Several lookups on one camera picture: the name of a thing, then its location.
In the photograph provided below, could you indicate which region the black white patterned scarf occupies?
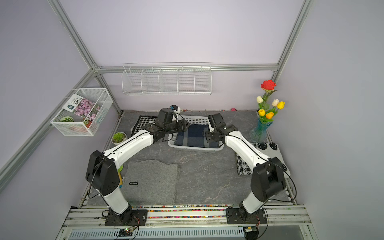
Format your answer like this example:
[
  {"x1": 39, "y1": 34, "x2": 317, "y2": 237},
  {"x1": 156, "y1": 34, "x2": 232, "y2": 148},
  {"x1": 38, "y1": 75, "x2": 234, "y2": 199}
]
[{"x1": 236, "y1": 141, "x2": 292, "y2": 179}]

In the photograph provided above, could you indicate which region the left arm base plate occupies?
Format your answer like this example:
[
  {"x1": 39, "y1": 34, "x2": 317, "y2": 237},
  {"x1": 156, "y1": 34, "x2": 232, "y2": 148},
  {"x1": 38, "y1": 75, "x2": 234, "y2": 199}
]
[{"x1": 105, "y1": 209, "x2": 148, "y2": 227}]

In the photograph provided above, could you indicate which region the flower seed packet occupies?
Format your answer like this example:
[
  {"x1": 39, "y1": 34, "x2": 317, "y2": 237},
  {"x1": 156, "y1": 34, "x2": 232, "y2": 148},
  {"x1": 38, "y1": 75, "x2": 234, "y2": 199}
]
[{"x1": 62, "y1": 94, "x2": 101, "y2": 121}]

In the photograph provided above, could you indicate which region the white wire wall shelf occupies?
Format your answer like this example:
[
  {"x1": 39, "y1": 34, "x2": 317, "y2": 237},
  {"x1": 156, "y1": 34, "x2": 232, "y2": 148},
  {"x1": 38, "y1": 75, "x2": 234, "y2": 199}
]
[{"x1": 121, "y1": 62, "x2": 213, "y2": 96}]

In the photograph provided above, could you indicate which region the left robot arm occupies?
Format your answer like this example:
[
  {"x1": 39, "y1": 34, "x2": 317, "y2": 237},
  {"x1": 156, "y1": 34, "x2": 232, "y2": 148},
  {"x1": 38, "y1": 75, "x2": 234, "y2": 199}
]
[{"x1": 86, "y1": 105, "x2": 189, "y2": 218}]

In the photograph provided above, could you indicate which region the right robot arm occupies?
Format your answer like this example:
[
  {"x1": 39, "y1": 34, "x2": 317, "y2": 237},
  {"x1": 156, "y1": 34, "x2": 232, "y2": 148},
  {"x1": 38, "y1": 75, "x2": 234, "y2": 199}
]
[{"x1": 205, "y1": 114, "x2": 286, "y2": 216}]

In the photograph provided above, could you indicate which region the glass vase with flowers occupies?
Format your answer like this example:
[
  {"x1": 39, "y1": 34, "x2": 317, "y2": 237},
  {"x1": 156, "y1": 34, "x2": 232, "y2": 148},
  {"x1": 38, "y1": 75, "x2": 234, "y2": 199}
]
[{"x1": 250, "y1": 80, "x2": 286, "y2": 143}]

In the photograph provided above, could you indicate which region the grey scarf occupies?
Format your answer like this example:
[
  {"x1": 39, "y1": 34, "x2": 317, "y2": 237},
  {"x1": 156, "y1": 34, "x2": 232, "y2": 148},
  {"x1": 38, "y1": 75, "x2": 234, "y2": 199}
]
[{"x1": 121, "y1": 160, "x2": 179, "y2": 206}]

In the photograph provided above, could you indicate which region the houndstooth folded scarf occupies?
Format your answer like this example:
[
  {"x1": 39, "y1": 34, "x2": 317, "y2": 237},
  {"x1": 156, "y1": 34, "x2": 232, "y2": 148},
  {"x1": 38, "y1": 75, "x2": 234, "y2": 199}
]
[{"x1": 131, "y1": 116, "x2": 157, "y2": 136}]

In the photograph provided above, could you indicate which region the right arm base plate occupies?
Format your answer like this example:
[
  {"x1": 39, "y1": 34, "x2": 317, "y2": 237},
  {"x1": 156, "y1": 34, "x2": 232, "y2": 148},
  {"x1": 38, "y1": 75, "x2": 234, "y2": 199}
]
[{"x1": 225, "y1": 207, "x2": 267, "y2": 225}]

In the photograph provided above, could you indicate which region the small potted green plant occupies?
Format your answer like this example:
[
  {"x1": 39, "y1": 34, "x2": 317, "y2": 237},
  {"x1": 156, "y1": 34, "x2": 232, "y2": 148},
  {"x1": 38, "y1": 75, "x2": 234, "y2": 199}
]
[{"x1": 111, "y1": 132, "x2": 127, "y2": 146}]

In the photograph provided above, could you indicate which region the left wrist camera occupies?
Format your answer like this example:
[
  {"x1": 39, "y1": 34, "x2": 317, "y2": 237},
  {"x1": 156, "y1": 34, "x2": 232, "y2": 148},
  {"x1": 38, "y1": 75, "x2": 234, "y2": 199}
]
[{"x1": 170, "y1": 105, "x2": 182, "y2": 114}]

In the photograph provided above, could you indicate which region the navy plaid scarf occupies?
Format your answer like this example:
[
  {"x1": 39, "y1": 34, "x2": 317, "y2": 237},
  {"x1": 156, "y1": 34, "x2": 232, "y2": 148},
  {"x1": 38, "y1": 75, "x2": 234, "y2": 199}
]
[{"x1": 174, "y1": 125, "x2": 221, "y2": 149}]

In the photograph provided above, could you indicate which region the white plastic basket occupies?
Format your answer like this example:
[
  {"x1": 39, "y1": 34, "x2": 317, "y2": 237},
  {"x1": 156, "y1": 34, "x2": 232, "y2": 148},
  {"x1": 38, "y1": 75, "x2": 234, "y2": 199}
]
[{"x1": 168, "y1": 116, "x2": 224, "y2": 152}]

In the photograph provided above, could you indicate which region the white wire side basket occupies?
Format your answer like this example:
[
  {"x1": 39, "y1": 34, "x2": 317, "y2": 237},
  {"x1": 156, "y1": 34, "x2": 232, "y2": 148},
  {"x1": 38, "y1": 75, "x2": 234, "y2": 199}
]
[{"x1": 51, "y1": 88, "x2": 113, "y2": 137}]

